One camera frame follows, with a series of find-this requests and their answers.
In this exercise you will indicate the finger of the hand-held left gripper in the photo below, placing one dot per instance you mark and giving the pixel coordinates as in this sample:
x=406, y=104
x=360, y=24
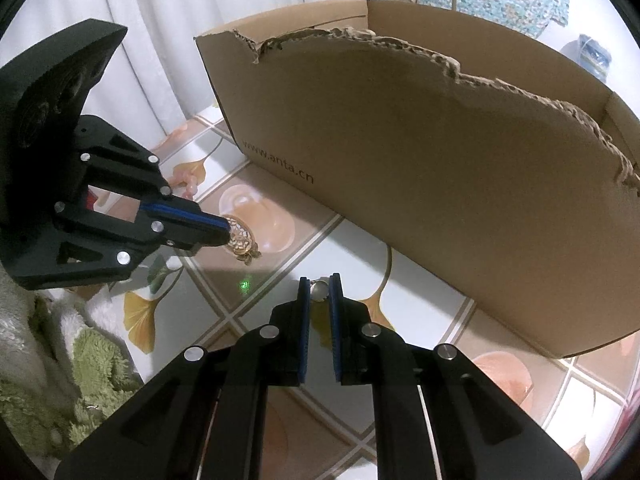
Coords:
x=150, y=235
x=125, y=160

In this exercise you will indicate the blue plastic container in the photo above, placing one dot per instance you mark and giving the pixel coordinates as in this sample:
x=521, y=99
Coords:
x=595, y=55

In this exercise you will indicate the white curtain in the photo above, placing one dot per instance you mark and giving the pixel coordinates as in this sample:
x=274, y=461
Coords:
x=175, y=35

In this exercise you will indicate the white fluffy blanket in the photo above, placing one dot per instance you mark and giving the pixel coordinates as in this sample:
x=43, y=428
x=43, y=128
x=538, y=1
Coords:
x=15, y=310

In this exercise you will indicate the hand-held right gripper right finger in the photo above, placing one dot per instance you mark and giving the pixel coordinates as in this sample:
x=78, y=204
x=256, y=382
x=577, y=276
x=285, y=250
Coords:
x=336, y=332

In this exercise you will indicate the leaf print tablecloth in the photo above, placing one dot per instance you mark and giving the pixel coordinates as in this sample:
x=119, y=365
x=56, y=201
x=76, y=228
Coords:
x=350, y=250

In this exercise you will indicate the green fuzzy cloth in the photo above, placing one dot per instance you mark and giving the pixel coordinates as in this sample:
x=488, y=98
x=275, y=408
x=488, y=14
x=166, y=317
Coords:
x=95, y=365

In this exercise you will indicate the brown cardboard box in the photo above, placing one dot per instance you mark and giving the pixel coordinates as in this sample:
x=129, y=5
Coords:
x=425, y=160

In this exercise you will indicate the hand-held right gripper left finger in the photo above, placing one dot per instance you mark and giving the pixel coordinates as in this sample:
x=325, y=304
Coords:
x=304, y=332

